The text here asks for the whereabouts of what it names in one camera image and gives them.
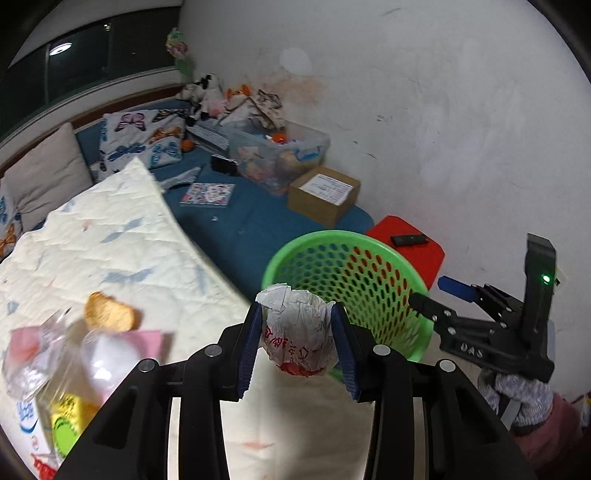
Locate green plastic mesh basket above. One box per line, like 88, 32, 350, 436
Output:
262, 230, 433, 362

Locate grey gloved right hand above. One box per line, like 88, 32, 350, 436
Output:
478, 369, 554, 427

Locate white quilted blanket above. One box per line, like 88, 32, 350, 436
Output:
1, 162, 373, 479

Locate dark window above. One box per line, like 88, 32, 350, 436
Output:
1, 6, 180, 138

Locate cardboard box with label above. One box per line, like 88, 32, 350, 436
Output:
287, 166, 361, 228

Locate butterfly pillow left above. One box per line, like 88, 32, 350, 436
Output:
0, 179, 23, 261

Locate orange fox plush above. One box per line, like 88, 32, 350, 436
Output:
225, 84, 252, 110

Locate butterfly pillow right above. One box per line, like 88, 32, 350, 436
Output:
90, 109, 185, 182

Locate grey pillow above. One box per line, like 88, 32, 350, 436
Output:
2, 123, 93, 232

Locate clear plastic storage bin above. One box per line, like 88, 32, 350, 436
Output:
221, 121, 331, 195

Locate orange chip snack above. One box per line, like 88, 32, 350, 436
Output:
84, 292, 139, 332

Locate butterfly pillow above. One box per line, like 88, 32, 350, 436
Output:
0, 179, 23, 261
90, 109, 185, 182

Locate white blue milk carton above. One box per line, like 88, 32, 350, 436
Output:
15, 399, 58, 480

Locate colourful sticker book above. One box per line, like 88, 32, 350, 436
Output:
179, 183, 235, 208

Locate cow plush toy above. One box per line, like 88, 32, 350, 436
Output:
175, 73, 226, 120

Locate yellow green juice carton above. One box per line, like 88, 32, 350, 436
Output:
50, 393, 99, 459

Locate red paper cup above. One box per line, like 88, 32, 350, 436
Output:
256, 284, 338, 377

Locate clear plastic bag pink wrapper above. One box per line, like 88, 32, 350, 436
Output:
2, 309, 76, 401

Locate clear plastic lid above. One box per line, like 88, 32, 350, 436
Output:
80, 330, 141, 396

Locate black remote control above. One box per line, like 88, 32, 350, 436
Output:
391, 234, 429, 248

